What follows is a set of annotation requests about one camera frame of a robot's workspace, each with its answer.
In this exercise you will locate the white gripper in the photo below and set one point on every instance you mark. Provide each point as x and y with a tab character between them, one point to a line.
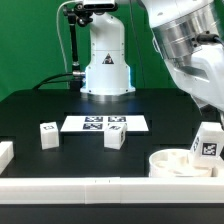
201	75

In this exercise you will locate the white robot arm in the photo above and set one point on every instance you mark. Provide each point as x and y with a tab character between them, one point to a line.
124	34

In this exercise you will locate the white tag sheet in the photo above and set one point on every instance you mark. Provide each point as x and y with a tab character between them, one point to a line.
99	123

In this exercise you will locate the white camera on stand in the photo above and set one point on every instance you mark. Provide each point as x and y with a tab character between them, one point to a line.
99	5

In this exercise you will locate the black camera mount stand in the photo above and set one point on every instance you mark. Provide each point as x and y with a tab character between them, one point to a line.
76	15

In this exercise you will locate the white U-shaped obstacle wall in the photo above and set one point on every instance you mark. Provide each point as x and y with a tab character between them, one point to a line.
31	175

